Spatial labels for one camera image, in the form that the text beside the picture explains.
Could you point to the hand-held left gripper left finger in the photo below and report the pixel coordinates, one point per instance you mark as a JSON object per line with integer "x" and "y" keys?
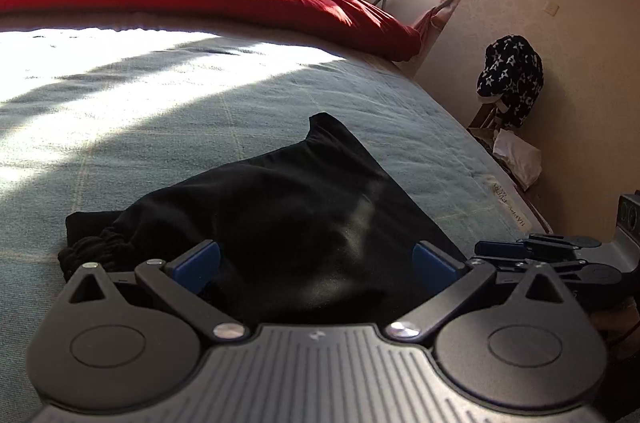
{"x": 197, "y": 265}

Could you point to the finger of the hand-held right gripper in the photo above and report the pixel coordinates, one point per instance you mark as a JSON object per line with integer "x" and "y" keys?
{"x": 500, "y": 248}
{"x": 555, "y": 264}

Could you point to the white cloth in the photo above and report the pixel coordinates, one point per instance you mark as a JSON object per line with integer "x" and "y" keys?
{"x": 520, "y": 158}

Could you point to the wall socket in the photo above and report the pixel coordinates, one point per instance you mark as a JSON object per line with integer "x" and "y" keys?
{"x": 553, "y": 8}

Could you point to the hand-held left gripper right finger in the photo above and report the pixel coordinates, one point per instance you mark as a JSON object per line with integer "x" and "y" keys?
{"x": 435, "y": 265}

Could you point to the bed with green plaid sheet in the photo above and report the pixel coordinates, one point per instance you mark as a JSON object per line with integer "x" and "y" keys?
{"x": 150, "y": 103}

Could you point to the wooden chair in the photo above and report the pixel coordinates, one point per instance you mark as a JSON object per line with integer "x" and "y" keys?
{"x": 487, "y": 115}

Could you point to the cardboard box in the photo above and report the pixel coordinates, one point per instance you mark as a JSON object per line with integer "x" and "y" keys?
{"x": 482, "y": 138}

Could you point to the dark star-print garment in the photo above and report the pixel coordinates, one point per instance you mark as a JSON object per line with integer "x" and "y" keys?
{"x": 510, "y": 73}

